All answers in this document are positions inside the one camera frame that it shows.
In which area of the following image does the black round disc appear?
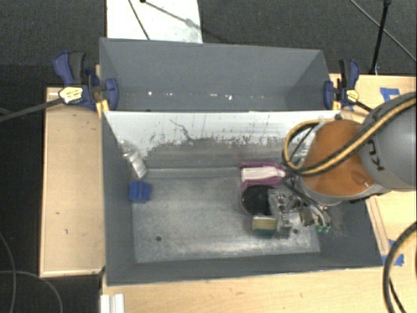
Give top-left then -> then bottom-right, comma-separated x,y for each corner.
240,185 -> 273,216

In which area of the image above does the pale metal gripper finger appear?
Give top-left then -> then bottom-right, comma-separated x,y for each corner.
275,213 -> 293,239
268,189 -> 294,215

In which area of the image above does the green and beige tape roll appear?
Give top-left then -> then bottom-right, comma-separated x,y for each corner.
251,215 -> 278,239

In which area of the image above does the grey metal bin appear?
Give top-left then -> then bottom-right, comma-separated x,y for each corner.
98,37 -> 384,287

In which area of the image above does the purple and white spray bottle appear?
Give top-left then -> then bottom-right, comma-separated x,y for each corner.
237,162 -> 288,192

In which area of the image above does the pale wood flat board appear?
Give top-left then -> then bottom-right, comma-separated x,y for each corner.
38,86 -> 107,278

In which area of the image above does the blue sponge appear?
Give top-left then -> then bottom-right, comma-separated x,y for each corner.
128,180 -> 154,205

